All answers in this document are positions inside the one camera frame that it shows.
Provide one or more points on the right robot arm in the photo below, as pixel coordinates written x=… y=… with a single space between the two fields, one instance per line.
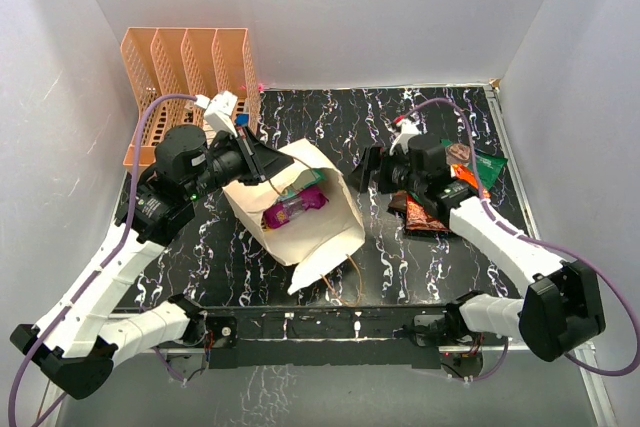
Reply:
x=559 y=307

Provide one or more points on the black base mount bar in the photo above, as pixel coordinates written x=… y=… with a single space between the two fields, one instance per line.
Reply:
x=419 y=336

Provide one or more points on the orange plastic file organizer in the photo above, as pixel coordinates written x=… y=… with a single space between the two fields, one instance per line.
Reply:
x=188 y=61

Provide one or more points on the orange candy pack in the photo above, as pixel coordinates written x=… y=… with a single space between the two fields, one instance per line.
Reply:
x=462 y=172

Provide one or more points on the purple snack bag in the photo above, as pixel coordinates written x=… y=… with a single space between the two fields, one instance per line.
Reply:
x=283 y=212

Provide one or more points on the brown Kettle chips bag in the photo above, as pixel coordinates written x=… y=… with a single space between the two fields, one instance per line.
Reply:
x=398 y=203

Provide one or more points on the brown paper bag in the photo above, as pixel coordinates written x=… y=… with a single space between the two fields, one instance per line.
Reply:
x=316 y=241

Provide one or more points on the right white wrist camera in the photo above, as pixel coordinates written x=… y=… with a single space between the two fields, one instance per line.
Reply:
x=405 y=130

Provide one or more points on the teal snack pack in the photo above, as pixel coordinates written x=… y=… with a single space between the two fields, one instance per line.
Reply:
x=310 y=179

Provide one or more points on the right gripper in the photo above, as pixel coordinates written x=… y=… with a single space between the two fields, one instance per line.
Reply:
x=373 y=160

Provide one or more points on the orange chips bag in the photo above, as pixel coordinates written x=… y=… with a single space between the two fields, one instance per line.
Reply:
x=418 y=221

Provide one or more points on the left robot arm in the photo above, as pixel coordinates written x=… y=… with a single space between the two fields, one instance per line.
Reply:
x=74 y=344

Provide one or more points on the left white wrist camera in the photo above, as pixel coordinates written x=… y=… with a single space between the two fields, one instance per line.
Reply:
x=218 y=111

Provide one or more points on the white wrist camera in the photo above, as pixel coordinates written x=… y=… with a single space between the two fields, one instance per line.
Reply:
x=218 y=111
x=405 y=130

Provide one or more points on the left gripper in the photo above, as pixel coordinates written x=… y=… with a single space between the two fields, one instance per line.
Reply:
x=263 y=161

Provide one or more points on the green snack bag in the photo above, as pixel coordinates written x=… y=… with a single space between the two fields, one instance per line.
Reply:
x=489 y=167

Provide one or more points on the aluminium frame rail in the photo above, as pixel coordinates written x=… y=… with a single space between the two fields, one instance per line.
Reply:
x=560 y=306

